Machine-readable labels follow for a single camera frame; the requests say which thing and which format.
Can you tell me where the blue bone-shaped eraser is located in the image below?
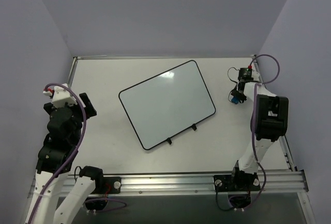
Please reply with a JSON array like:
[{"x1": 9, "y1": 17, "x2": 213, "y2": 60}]
[{"x1": 231, "y1": 96, "x2": 239, "y2": 104}]

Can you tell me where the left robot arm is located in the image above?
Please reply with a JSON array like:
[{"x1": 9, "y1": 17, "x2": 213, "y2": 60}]
[{"x1": 25, "y1": 88, "x2": 104, "y2": 223}]

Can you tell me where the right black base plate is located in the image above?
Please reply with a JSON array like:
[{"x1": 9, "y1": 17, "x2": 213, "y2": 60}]
[{"x1": 214, "y1": 173, "x2": 261, "y2": 192}]

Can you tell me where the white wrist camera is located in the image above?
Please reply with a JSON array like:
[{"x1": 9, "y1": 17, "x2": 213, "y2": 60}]
[
  {"x1": 251, "y1": 70, "x2": 261, "y2": 82},
  {"x1": 43, "y1": 86, "x2": 77, "y2": 109}
]

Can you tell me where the white whiteboard black frame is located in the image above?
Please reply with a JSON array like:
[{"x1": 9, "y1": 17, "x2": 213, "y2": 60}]
[{"x1": 118, "y1": 60, "x2": 216, "y2": 151}]

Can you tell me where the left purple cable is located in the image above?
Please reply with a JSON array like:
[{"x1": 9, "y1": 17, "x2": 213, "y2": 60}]
[{"x1": 27, "y1": 83, "x2": 127, "y2": 224}]

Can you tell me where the aluminium front rail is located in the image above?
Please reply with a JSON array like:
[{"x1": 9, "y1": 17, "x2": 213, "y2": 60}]
[{"x1": 28, "y1": 169, "x2": 310, "y2": 198}]

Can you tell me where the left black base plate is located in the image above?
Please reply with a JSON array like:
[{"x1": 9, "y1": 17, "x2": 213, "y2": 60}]
[{"x1": 92, "y1": 176, "x2": 122, "y2": 195}]

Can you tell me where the aluminium right side rail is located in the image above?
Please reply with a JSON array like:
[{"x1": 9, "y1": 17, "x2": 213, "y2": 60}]
[{"x1": 252, "y1": 54, "x2": 298, "y2": 172}]

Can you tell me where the aluminium left side rail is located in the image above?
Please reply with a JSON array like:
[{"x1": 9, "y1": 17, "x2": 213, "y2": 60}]
[{"x1": 67, "y1": 56, "x2": 78, "y2": 87}]

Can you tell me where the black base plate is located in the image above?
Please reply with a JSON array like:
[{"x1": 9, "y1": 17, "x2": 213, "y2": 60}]
[
  {"x1": 214, "y1": 173, "x2": 261, "y2": 192},
  {"x1": 92, "y1": 176, "x2": 122, "y2": 195}
]

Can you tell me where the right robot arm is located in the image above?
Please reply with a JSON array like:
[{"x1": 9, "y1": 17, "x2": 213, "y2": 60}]
[{"x1": 229, "y1": 66, "x2": 289, "y2": 189}]

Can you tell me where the right whiteboard foot clip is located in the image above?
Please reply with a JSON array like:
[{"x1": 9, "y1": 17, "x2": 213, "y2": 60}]
[{"x1": 191, "y1": 124, "x2": 197, "y2": 131}]

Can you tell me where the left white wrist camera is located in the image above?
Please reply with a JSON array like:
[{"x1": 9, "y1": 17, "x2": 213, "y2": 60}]
[{"x1": 43, "y1": 86, "x2": 77, "y2": 109}]

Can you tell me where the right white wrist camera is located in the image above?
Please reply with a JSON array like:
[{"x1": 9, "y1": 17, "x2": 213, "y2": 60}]
[{"x1": 251, "y1": 70, "x2": 261, "y2": 82}]

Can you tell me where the aluminium rail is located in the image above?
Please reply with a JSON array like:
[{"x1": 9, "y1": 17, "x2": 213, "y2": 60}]
[
  {"x1": 67, "y1": 56, "x2": 78, "y2": 87},
  {"x1": 252, "y1": 54, "x2": 298, "y2": 172},
  {"x1": 28, "y1": 169, "x2": 310, "y2": 198}
]

